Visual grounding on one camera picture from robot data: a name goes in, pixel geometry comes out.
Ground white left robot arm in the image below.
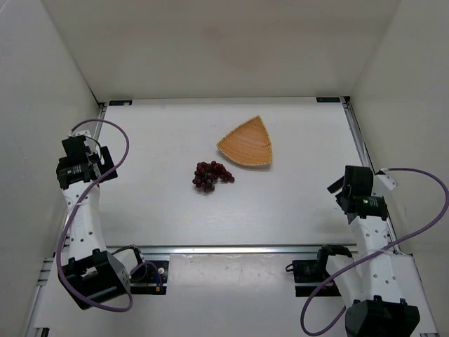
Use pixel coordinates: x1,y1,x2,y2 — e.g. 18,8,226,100
56,130,130,310

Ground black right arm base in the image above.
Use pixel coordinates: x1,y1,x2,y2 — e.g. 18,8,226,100
285,244,352,298

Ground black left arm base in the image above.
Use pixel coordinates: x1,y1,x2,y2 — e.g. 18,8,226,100
112,245,169,296

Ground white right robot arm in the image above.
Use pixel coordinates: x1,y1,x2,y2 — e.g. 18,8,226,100
326,166,420,336

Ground woven triangular fruit basket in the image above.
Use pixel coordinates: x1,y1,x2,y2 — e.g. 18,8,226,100
216,115,273,166

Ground dark red fake grapes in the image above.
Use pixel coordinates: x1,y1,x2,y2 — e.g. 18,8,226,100
192,161,235,193

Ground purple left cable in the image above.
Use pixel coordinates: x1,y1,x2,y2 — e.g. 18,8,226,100
55,119,134,312

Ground purple cable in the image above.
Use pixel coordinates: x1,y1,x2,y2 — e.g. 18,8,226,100
300,167,449,336
55,119,134,312

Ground aluminium left side rail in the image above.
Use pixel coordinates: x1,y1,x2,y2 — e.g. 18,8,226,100
91,101,107,141

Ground aluminium rail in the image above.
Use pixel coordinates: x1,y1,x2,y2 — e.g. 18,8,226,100
91,101,107,141
105,243,362,256
340,96,402,255

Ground black left corner bracket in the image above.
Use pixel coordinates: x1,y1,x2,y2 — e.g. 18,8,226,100
108,100,133,106

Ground black corner bracket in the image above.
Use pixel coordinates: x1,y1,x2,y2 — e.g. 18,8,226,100
316,97,340,103
108,100,133,106

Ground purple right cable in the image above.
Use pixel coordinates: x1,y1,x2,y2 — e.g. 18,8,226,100
300,167,449,336

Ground aluminium right side rail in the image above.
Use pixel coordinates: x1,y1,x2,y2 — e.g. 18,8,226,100
340,96,402,255

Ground black right corner bracket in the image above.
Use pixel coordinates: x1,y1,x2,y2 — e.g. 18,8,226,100
316,97,340,103

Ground aluminium front rail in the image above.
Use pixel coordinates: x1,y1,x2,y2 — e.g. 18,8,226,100
105,243,362,256

